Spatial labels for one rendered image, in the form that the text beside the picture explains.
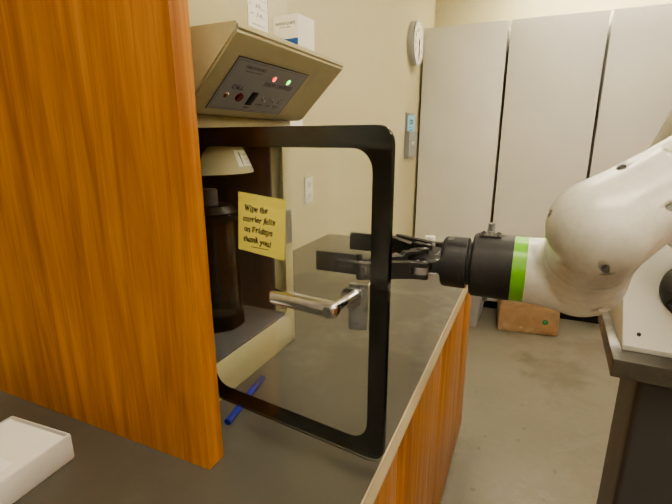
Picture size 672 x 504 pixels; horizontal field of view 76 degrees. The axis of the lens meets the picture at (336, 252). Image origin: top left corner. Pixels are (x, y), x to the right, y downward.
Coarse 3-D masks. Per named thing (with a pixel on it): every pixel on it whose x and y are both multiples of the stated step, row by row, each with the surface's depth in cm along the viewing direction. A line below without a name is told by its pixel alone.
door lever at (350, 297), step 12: (348, 288) 49; (276, 300) 49; (288, 300) 48; (300, 300) 47; (312, 300) 46; (324, 300) 46; (336, 300) 47; (348, 300) 48; (360, 300) 48; (312, 312) 46; (324, 312) 45; (336, 312) 45
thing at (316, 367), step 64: (256, 128) 51; (320, 128) 46; (384, 128) 43; (256, 192) 53; (320, 192) 48; (384, 192) 44; (256, 256) 56; (320, 256) 50; (384, 256) 46; (256, 320) 58; (320, 320) 52; (384, 320) 48; (256, 384) 61; (320, 384) 55; (384, 384) 50; (384, 448) 52
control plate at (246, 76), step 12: (240, 60) 56; (252, 60) 57; (228, 72) 56; (240, 72) 58; (252, 72) 60; (264, 72) 62; (276, 72) 64; (288, 72) 66; (228, 84) 58; (240, 84) 60; (252, 84) 62; (264, 84) 64; (276, 84) 67; (300, 84) 72; (216, 96) 58; (228, 96) 60; (264, 96) 67; (276, 96) 70; (288, 96) 72; (216, 108) 61; (228, 108) 63; (240, 108) 65; (252, 108) 67; (264, 108) 70; (276, 108) 73
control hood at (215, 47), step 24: (216, 24) 52; (240, 24) 51; (192, 48) 53; (216, 48) 52; (240, 48) 54; (264, 48) 57; (288, 48) 61; (216, 72) 54; (312, 72) 72; (336, 72) 78; (312, 96) 79; (288, 120) 84
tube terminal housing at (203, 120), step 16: (192, 0) 59; (208, 0) 62; (224, 0) 65; (240, 0) 68; (272, 0) 76; (192, 16) 59; (208, 16) 62; (224, 16) 65; (240, 16) 68; (272, 16) 76; (272, 32) 77
